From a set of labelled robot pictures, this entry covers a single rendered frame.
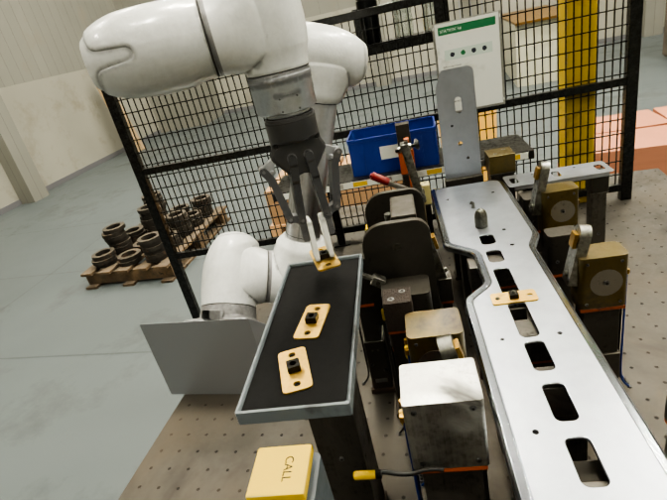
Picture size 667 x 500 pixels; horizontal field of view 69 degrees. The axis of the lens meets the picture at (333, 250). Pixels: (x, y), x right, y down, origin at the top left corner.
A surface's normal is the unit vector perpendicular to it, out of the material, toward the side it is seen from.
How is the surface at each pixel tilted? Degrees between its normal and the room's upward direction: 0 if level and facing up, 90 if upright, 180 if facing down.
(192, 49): 100
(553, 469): 0
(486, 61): 90
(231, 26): 87
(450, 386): 0
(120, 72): 105
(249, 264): 49
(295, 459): 0
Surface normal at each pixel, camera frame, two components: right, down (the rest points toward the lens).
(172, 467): -0.21, -0.88
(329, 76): 0.18, 0.49
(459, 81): -0.09, 0.45
